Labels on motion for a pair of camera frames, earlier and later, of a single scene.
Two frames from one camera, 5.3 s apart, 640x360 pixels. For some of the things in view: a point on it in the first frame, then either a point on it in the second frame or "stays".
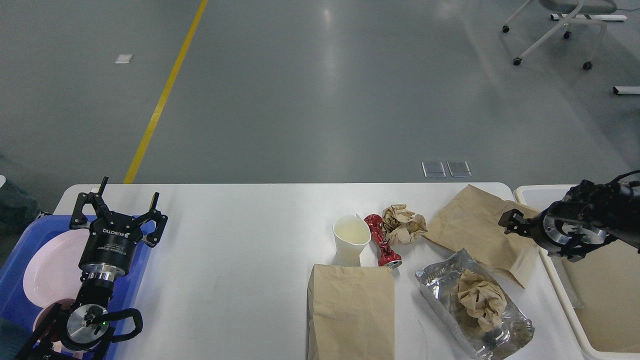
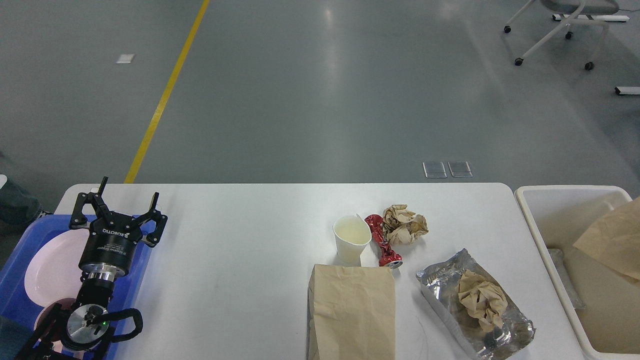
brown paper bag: [471, 223] to [615, 241]
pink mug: [49, 322] stays
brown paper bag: [351, 313] stays
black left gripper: [107, 251] stays
